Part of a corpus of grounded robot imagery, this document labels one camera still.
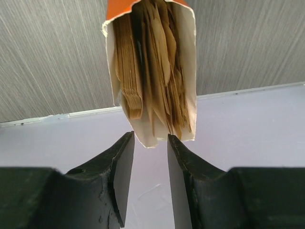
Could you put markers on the orange coffee filter box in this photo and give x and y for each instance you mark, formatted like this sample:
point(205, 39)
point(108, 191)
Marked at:
point(185, 22)

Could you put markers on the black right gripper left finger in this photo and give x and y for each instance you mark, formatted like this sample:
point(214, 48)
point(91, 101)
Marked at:
point(93, 195)

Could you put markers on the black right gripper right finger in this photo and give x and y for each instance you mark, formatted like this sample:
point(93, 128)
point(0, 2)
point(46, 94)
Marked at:
point(206, 197)

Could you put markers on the brown filter stack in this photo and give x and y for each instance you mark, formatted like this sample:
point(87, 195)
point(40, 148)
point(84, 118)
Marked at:
point(148, 66)

